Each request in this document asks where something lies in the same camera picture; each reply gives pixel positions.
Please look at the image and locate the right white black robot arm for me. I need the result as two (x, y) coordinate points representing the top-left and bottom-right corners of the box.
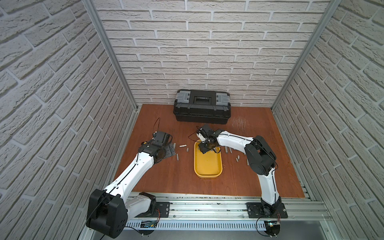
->
(197, 125), (282, 217)

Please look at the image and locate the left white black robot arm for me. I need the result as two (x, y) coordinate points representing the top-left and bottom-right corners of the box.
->
(85, 132), (175, 239)

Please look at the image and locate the black plastic toolbox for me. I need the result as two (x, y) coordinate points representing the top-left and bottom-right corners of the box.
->
(173, 90), (231, 125)

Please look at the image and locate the yellow plastic tray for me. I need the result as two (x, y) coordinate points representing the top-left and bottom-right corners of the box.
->
(194, 142), (223, 179)

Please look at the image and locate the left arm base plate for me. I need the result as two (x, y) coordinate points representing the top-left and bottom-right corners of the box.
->
(137, 202), (170, 219)

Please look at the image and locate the aluminium rail frame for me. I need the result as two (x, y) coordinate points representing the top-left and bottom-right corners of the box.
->
(124, 193), (341, 240)

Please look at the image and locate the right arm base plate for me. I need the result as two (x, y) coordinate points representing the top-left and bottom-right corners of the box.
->
(246, 202), (288, 219)

